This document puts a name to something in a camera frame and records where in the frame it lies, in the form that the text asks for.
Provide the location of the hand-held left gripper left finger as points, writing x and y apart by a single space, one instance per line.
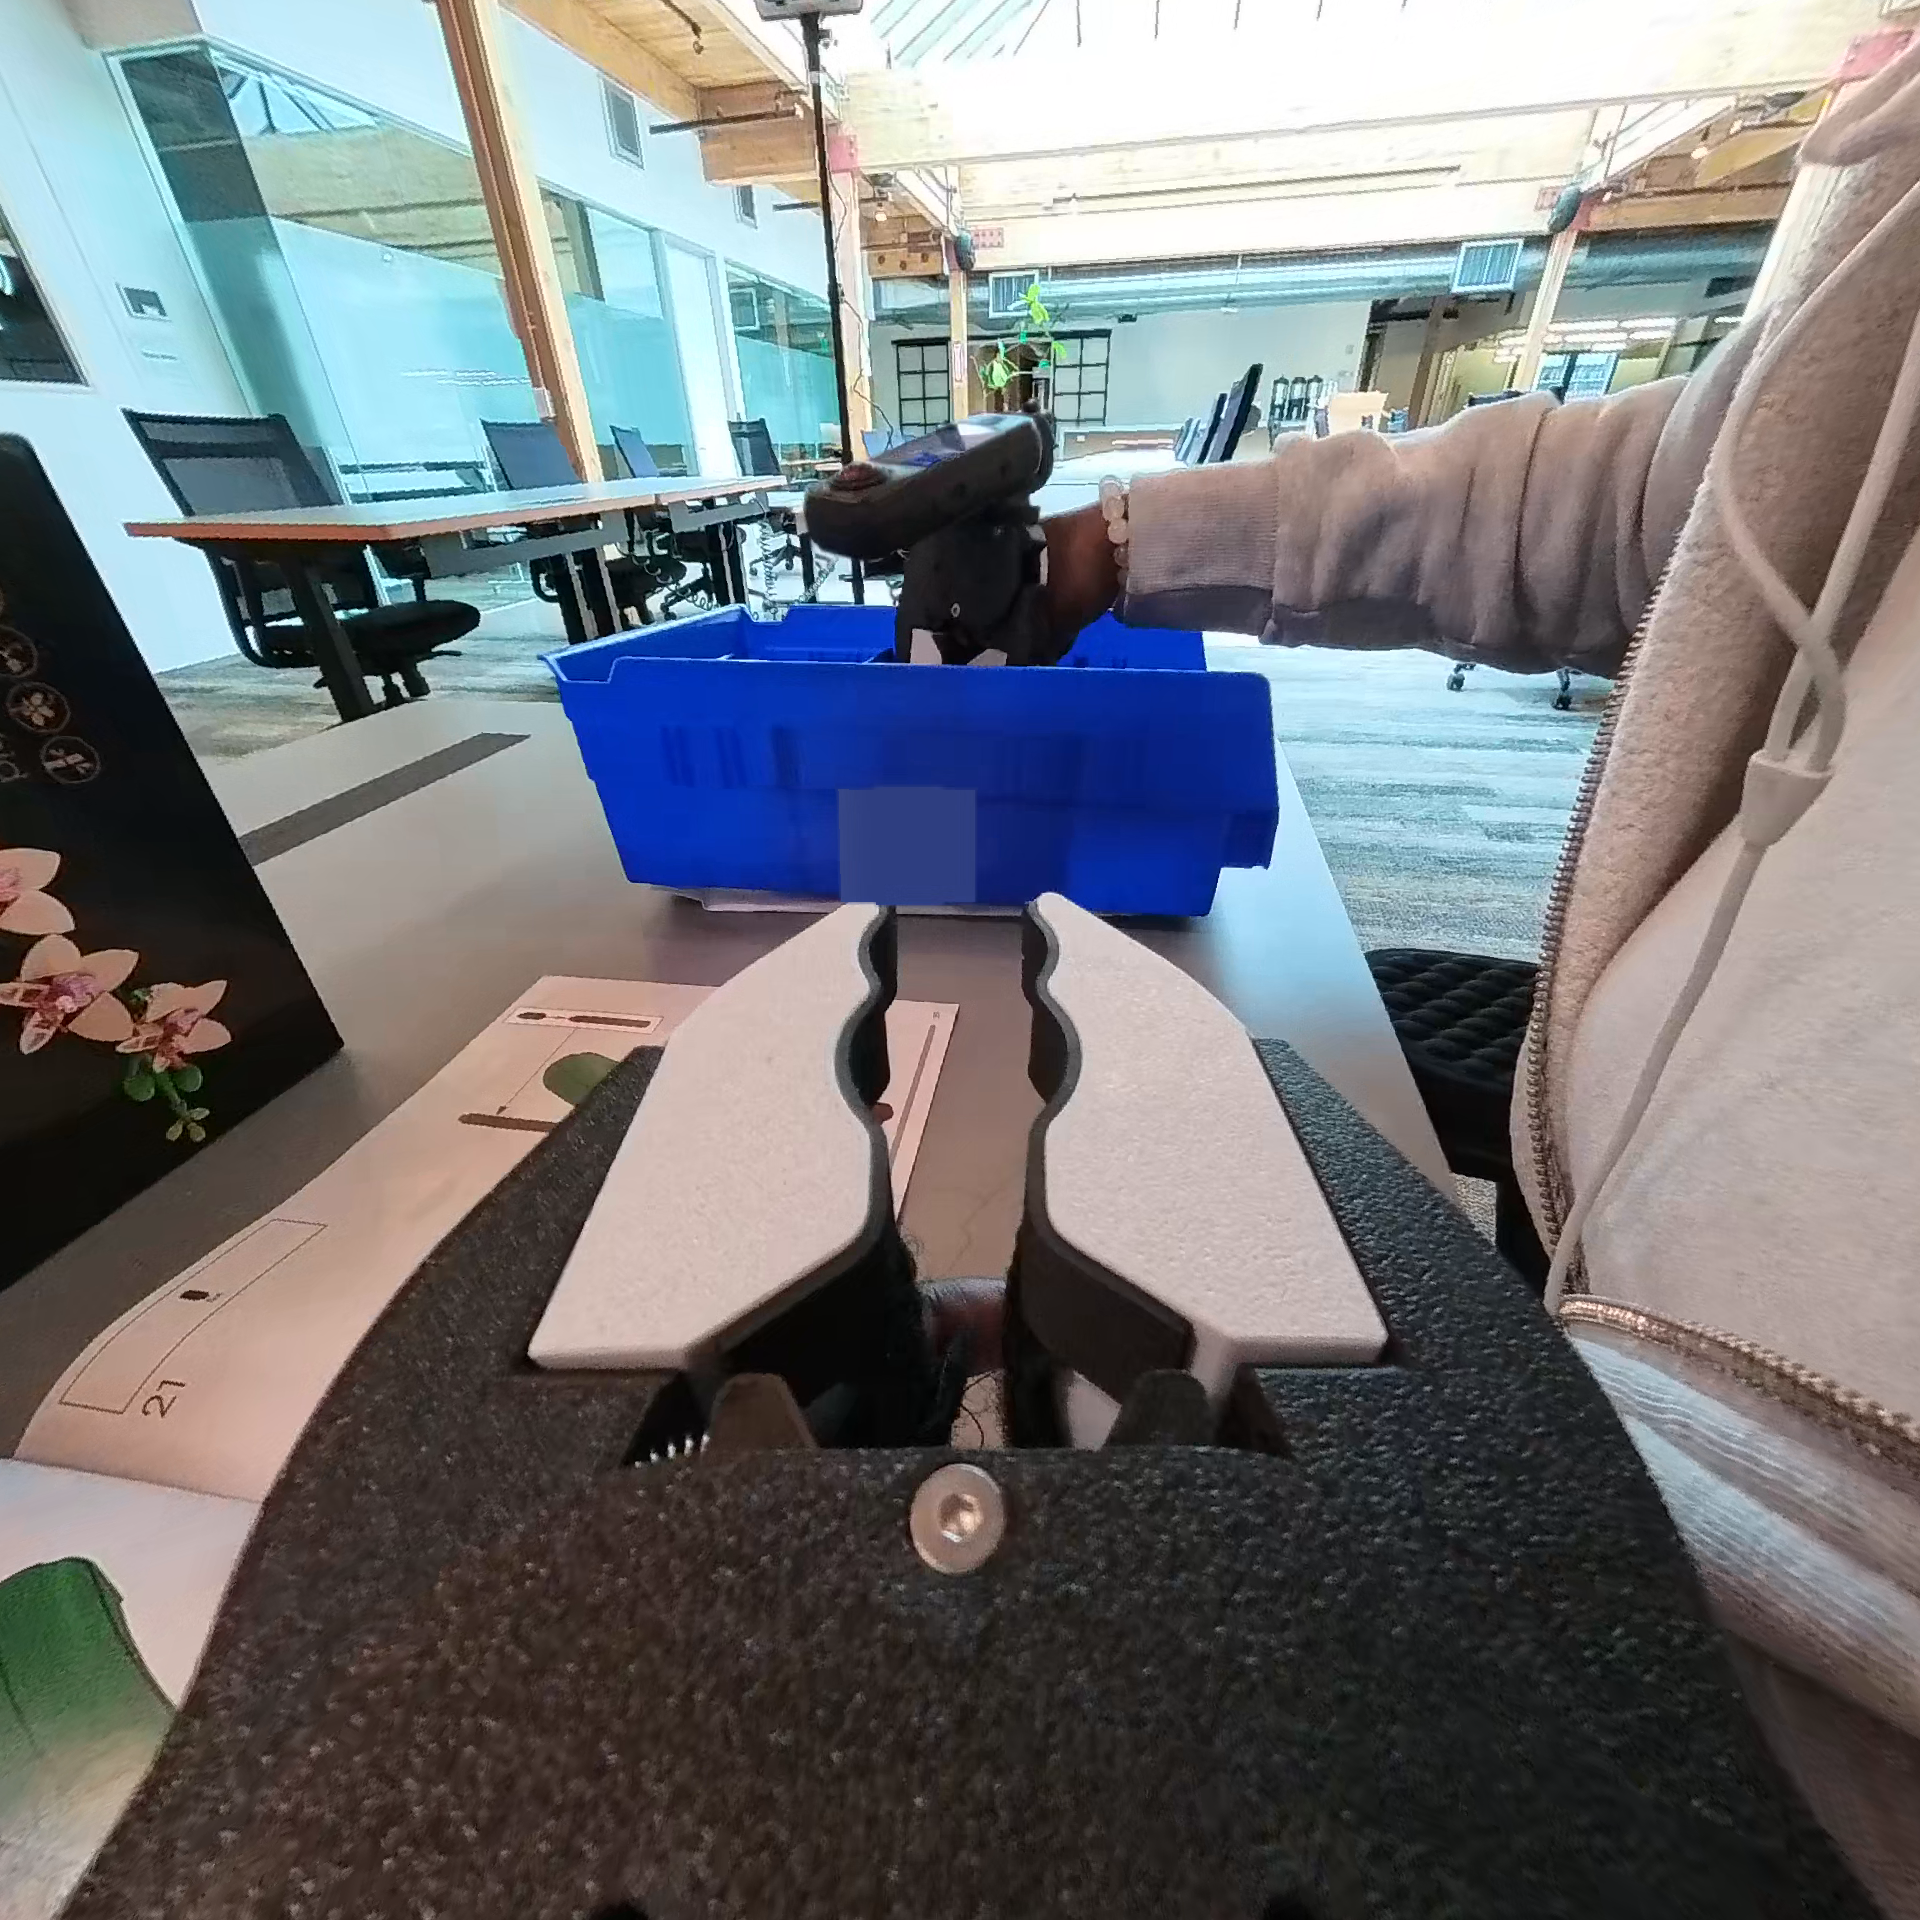
704 1155

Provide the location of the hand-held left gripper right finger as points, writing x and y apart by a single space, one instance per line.
1184 1155

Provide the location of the blue plastic bin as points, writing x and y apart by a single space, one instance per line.
750 781

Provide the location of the person's right forearm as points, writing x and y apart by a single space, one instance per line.
1424 525

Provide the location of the grey desk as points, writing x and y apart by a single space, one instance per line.
450 886

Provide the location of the person's right hand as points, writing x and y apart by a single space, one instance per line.
1085 569

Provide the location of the green potted plant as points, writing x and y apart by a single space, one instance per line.
1032 323

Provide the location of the black computer monitor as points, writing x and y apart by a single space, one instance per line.
1237 411

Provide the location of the black textured chair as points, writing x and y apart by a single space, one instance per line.
1448 1037

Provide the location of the black tripod pole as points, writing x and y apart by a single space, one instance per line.
822 224

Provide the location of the building instruction booklet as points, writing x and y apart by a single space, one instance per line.
376 1171

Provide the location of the black mesh office chair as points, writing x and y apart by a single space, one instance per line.
240 465
529 450

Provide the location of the wooden top office table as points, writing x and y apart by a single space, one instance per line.
450 515

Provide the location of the person's torso in hoodie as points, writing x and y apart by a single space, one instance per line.
1723 1050

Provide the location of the black box with orchid print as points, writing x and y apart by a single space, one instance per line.
119 781

